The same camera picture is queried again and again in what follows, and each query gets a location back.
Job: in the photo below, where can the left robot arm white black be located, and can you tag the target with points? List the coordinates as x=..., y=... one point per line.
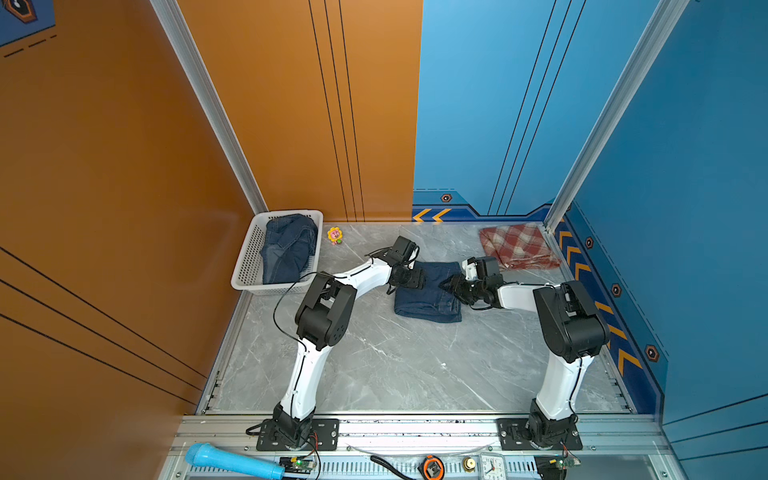
x=322, y=319

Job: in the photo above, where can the dark blue denim skirt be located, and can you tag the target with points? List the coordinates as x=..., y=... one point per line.
x=431, y=302

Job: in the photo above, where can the small round brass object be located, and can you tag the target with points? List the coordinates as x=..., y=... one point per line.
x=468, y=464

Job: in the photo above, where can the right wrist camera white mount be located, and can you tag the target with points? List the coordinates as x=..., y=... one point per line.
x=469, y=268

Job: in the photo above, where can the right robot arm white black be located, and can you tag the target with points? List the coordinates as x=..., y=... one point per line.
x=573, y=331

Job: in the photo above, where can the aluminium front rail frame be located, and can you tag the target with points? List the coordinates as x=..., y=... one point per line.
x=615, y=446

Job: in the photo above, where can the small white clock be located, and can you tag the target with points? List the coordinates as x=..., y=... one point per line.
x=492, y=467

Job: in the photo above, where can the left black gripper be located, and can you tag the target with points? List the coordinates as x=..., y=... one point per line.
x=418, y=280

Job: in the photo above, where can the orange black tape measure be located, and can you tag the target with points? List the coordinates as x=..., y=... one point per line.
x=432, y=468

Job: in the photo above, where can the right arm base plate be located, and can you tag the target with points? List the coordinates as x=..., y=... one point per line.
x=535, y=433

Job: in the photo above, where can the yellow flower pink bear toy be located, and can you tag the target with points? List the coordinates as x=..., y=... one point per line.
x=335, y=235

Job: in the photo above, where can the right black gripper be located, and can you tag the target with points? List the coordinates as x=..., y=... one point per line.
x=457, y=281

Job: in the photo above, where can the blue microphone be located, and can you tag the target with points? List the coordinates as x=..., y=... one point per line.
x=206, y=455

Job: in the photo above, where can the small green circuit board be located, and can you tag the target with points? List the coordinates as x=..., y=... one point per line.
x=298, y=465

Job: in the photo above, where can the white plastic laundry basket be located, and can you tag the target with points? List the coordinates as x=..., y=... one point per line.
x=248, y=272

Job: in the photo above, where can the red plaid skirt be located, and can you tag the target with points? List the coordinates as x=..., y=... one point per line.
x=518, y=247

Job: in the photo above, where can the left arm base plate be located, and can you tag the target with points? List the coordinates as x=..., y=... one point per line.
x=322, y=435

